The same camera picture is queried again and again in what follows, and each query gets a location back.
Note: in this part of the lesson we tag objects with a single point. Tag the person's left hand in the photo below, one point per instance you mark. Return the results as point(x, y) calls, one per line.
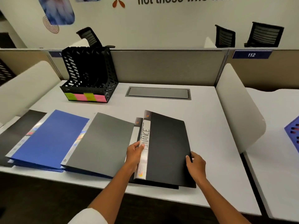
point(133, 156)

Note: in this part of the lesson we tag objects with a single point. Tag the person's right hand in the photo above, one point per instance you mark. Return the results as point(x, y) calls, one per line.
point(198, 167)

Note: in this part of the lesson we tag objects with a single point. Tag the person's left thumb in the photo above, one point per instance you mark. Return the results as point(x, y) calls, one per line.
point(139, 145)

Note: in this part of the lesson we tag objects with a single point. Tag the person's right thumb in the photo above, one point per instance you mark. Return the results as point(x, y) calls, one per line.
point(188, 162)

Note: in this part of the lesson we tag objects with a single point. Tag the black folder with white spine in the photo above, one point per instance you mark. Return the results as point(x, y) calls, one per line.
point(165, 149)
point(136, 130)

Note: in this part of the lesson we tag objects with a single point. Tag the person's right forearm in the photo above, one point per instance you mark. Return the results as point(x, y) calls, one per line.
point(220, 202)

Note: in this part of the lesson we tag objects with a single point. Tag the person's left forearm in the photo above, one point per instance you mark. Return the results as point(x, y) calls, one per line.
point(112, 188)

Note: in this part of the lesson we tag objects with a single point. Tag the grey folder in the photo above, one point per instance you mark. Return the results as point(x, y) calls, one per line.
point(102, 144)

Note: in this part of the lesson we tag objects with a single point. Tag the pink sticky note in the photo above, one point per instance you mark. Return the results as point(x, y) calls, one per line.
point(100, 98)
point(79, 97)

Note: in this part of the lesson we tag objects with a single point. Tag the yellow-green sticky note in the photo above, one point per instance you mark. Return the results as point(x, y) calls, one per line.
point(89, 97)

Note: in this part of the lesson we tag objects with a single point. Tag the white curved desk divider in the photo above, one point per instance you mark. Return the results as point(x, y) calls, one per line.
point(238, 109)
point(25, 88)

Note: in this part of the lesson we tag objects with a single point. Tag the grey partition panel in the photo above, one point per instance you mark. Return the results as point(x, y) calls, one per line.
point(163, 67)

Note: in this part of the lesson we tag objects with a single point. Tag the green sticky note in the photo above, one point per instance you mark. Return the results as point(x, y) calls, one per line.
point(69, 96)

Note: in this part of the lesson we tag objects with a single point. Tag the white sleeve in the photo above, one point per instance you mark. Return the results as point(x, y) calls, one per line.
point(87, 216)

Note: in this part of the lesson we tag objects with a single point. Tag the blue folder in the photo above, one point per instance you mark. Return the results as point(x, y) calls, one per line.
point(50, 139)

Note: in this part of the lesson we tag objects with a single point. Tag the black perforated file rack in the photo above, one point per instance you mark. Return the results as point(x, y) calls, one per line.
point(90, 67)

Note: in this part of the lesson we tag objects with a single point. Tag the blue perforated file rack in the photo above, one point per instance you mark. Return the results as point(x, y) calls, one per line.
point(293, 134)

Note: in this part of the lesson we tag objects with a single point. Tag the beige partition panel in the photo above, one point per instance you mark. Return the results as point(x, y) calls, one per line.
point(21, 59)
point(266, 72)

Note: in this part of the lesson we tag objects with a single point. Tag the black mesh office chair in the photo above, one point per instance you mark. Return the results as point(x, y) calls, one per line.
point(90, 36)
point(265, 34)
point(225, 37)
point(5, 72)

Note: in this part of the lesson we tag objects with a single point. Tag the black folder with clear spine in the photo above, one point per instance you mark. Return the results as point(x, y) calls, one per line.
point(16, 130)

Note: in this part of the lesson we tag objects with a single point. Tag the blue desk number label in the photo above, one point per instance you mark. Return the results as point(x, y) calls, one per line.
point(251, 54)
point(55, 54)

